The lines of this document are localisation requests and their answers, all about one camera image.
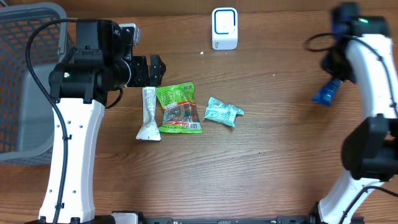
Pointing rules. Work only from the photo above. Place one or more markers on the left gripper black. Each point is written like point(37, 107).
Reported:
point(143, 78)

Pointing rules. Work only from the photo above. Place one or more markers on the teal tissue packet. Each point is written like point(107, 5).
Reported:
point(222, 113)

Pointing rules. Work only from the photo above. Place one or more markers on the grey plastic basket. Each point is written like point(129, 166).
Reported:
point(27, 126)

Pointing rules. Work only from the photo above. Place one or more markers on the green snack bag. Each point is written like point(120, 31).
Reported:
point(180, 109)

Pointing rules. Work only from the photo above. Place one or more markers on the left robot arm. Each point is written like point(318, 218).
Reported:
point(101, 62)

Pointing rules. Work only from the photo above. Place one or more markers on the white tube with gold cap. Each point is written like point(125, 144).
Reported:
point(149, 130)

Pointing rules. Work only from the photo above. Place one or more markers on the white barcode scanner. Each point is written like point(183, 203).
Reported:
point(224, 28)

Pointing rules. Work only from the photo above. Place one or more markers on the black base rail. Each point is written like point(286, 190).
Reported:
point(224, 221)

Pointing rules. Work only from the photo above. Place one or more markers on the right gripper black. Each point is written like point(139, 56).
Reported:
point(329, 64)

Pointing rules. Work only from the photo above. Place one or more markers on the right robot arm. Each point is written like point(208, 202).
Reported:
point(361, 54)

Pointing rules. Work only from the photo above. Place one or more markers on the blue snack wrapper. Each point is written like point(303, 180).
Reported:
point(327, 93)

